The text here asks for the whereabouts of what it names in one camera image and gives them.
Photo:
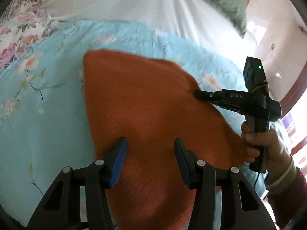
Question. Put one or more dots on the person right hand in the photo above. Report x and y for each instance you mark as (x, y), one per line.
(278, 159)

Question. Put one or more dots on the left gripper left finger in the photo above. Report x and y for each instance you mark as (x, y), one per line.
(76, 199)

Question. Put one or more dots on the rust orange knit sweater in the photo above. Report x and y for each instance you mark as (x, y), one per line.
(151, 103)

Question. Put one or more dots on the light blue floral bedsheet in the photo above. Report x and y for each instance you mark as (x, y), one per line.
(43, 119)

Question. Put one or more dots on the white striped duvet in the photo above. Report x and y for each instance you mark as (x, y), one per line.
(195, 20)

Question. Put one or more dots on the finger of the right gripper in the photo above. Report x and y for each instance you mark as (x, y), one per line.
(212, 97)

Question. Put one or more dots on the dark red sleeve forearm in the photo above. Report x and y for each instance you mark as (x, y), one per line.
(286, 194)

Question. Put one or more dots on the pink floral pillowcase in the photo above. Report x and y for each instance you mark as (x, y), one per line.
(28, 25)

